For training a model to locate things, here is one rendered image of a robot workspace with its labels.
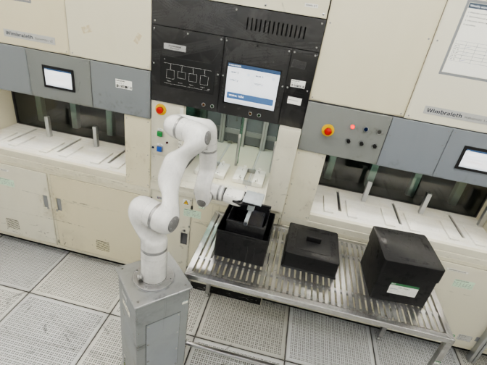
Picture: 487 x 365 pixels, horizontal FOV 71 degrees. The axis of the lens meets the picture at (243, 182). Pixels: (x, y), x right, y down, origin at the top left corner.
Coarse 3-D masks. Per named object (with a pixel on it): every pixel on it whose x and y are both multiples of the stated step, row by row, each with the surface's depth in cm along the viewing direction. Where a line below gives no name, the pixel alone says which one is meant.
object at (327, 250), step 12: (288, 228) 203; (300, 228) 200; (312, 228) 202; (288, 240) 188; (300, 240) 189; (312, 240) 189; (324, 240) 192; (336, 240) 194; (288, 252) 180; (300, 252) 181; (312, 252) 182; (324, 252) 183; (336, 252) 185; (288, 264) 183; (300, 264) 181; (312, 264) 180; (324, 264) 178; (336, 264) 177; (324, 276) 181
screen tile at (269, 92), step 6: (258, 78) 181; (264, 78) 180; (270, 78) 180; (276, 78) 179; (270, 84) 181; (252, 90) 184; (258, 90) 184; (264, 90) 183; (270, 90) 182; (270, 96) 184
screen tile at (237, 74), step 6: (234, 72) 182; (240, 72) 181; (246, 72) 181; (240, 78) 183; (246, 78) 182; (228, 84) 185; (234, 84) 185; (240, 84) 184; (246, 84) 184; (234, 90) 186; (240, 90) 186; (246, 90) 185
